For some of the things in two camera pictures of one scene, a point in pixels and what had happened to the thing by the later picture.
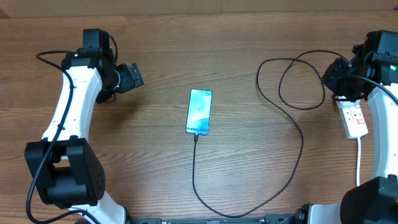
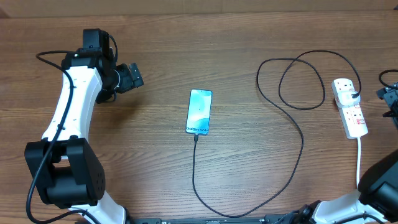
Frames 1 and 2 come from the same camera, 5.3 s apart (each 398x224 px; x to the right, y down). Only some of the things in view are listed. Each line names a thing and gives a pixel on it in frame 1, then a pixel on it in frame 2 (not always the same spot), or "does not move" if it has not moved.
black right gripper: [335, 68] → [389, 95]
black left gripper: [127, 81] does not move
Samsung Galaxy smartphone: [199, 112] does not move
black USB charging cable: [290, 60] does not move
